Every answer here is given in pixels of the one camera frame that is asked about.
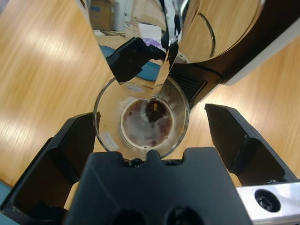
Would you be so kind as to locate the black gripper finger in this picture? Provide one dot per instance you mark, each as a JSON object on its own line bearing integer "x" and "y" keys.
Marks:
{"x": 54, "y": 164}
{"x": 248, "y": 159}

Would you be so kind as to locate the white capsule coffee machine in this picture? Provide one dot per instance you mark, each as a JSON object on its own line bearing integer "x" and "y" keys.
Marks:
{"x": 211, "y": 35}

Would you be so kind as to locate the clear drinking glass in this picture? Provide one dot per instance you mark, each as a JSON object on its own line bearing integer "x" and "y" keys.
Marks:
{"x": 145, "y": 131}

